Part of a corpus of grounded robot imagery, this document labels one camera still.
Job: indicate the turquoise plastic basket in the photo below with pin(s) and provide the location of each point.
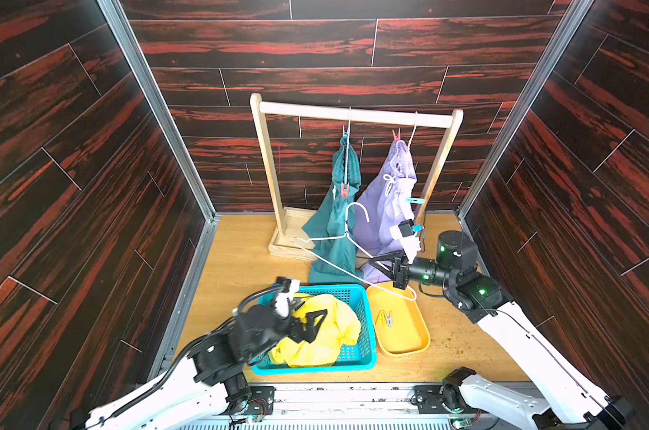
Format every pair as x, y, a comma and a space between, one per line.
360, 357

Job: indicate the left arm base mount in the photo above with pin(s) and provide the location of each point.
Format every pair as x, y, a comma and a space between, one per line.
259, 402

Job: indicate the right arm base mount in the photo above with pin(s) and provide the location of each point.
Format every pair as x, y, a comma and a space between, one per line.
440, 399

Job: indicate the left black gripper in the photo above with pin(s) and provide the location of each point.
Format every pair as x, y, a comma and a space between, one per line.
308, 335

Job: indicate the lilac shorts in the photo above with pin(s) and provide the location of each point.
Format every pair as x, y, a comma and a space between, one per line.
385, 204

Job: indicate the yellow plastic tray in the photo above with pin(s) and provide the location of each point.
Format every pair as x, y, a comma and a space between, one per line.
409, 334

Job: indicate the yellow clothespin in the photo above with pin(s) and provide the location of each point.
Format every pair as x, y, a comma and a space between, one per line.
382, 318

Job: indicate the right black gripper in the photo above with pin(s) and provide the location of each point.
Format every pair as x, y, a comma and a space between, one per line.
401, 270

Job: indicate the wooden clothes rack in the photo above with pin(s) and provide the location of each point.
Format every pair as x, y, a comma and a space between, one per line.
289, 221

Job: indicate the green shorts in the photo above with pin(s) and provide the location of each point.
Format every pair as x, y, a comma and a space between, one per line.
329, 221

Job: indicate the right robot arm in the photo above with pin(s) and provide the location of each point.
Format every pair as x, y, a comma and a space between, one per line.
567, 400

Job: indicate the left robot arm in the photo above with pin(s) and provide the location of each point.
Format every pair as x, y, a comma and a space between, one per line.
207, 377

